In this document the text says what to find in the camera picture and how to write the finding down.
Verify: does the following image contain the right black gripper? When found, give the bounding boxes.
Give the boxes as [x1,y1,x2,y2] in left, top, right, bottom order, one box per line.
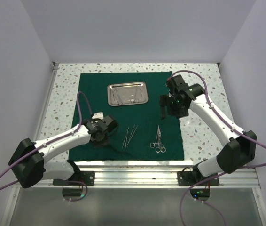
[160,94,189,120]

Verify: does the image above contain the dark green surgical cloth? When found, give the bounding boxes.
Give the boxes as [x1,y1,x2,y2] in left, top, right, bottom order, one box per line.
[69,72,184,161]

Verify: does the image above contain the steel ring-handled forceps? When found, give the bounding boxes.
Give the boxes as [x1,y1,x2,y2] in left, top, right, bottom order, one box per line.
[149,133,157,149]

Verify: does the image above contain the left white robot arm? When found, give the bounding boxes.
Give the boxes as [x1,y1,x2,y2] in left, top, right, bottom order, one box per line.
[8,115,118,188]

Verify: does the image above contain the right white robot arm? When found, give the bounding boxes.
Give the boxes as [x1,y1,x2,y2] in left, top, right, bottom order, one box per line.
[159,75,257,185]

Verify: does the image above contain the small steel scissors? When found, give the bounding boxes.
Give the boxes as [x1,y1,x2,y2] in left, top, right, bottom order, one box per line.
[130,88,139,103]

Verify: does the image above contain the steel instrument tray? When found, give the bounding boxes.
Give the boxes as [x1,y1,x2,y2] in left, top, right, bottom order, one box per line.
[107,81,149,107]

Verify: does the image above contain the aluminium mounting rail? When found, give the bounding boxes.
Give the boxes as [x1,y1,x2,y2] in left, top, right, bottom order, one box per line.
[80,165,260,188]

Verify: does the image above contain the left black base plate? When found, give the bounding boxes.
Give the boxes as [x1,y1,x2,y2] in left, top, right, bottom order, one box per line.
[53,171,95,186]

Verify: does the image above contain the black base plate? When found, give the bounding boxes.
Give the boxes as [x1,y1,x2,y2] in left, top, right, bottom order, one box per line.
[177,170,220,186]
[53,171,95,186]

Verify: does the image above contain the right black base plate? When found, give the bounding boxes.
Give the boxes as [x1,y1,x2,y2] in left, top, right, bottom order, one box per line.
[177,170,220,186]

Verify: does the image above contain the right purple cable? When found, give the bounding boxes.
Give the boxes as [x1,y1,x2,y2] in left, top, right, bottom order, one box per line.
[170,70,266,226]

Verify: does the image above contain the purple cable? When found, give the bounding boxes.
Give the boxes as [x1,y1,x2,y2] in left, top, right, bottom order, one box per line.
[170,70,266,226]
[0,91,89,203]

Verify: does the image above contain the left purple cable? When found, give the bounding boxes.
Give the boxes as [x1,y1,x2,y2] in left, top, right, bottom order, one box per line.
[0,91,89,203]

